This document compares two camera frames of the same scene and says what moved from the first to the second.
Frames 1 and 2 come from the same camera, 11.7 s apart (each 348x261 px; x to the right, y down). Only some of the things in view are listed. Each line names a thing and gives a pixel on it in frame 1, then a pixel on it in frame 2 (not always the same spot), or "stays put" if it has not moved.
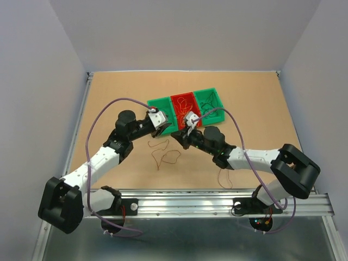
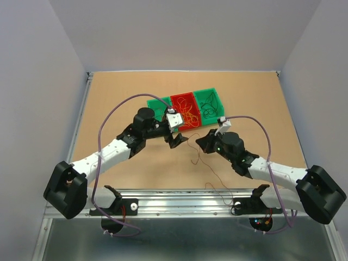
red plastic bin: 182,104 stays put
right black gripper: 182,137 -> 204,140
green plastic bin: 208,99 stays put
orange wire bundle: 159,155 -> 199,156
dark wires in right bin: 209,106 stays put
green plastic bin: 166,104 stays put
